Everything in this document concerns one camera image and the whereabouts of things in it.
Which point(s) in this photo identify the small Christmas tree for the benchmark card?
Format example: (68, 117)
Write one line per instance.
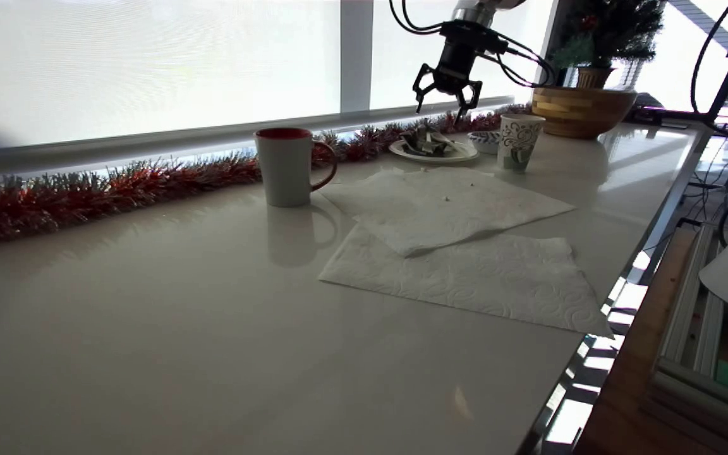
(607, 33)

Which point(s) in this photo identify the grey window rail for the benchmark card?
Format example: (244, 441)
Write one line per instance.
(128, 139)

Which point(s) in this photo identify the blue white patterned paper bowl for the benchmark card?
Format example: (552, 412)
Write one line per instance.
(485, 141)

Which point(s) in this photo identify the patterned paper cup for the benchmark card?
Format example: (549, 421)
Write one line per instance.
(516, 141)

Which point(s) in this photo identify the embossed white paper towel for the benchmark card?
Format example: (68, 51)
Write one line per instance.
(499, 280)
(449, 206)

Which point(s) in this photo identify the grey window frame post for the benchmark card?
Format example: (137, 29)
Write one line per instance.
(356, 51)

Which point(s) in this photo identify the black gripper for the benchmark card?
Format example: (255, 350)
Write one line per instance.
(458, 51)

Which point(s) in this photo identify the aluminium extrusion frame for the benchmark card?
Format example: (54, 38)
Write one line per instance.
(701, 336)

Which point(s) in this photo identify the red silver tinsel garland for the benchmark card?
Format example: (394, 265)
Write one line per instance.
(88, 197)

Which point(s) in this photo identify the black Smartfood snack packet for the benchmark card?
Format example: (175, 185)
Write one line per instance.
(428, 141)

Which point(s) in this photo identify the large wooden bowl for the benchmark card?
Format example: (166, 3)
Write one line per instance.
(582, 115)

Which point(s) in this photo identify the white round plate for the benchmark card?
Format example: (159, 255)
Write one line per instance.
(456, 155)

